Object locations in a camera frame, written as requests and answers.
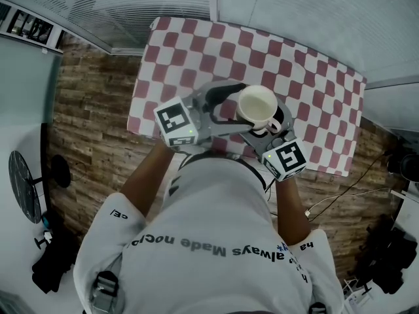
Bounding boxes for black marble round side table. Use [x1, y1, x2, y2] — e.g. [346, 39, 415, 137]
[7, 149, 53, 226]

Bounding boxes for grey harness strap buckle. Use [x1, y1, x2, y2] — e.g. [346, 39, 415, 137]
[91, 270, 119, 314]

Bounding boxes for black cable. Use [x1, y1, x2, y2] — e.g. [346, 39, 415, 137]
[307, 150, 395, 222]

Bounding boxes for black bag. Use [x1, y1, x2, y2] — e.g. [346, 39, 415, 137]
[31, 232, 78, 294]

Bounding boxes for black equipment pile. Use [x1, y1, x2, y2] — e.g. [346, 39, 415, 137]
[355, 222, 418, 296]

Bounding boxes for white cable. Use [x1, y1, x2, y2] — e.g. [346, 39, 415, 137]
[304, 187, 392, 218]

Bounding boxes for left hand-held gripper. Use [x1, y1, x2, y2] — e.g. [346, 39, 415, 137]
[153, 80, 255, 148]

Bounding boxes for red white checked tablecloth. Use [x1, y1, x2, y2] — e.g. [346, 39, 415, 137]
[126, 16, 368, 178]

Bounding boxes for white wire rack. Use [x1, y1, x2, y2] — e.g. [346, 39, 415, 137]
[341, 277, 374, 308]

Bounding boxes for black camera device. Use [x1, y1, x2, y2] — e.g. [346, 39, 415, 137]
[387, 152, 419, 183]

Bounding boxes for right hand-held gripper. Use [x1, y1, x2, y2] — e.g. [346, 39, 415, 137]
[240, 101, 309, 183]

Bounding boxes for white wall shelf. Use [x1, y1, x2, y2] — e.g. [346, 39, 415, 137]
[0, 0, 65, 54]

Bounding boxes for window blinds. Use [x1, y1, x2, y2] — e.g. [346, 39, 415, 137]
[19, 0, 212, 55]

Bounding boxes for person's right forearm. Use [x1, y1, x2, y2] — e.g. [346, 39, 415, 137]
[272, 174, 312, 245]

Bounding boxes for white cup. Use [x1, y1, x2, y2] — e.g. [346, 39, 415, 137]
[235, 84, 283, 135]

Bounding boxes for black round stool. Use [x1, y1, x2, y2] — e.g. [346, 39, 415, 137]
[50, 154, 72, 189]

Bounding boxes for person's left forearm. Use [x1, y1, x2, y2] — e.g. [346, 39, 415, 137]
[120, 140, 179, 217]

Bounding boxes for person's white printed t-shirt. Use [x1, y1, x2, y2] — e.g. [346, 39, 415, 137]
[73, 152, 345, 314]

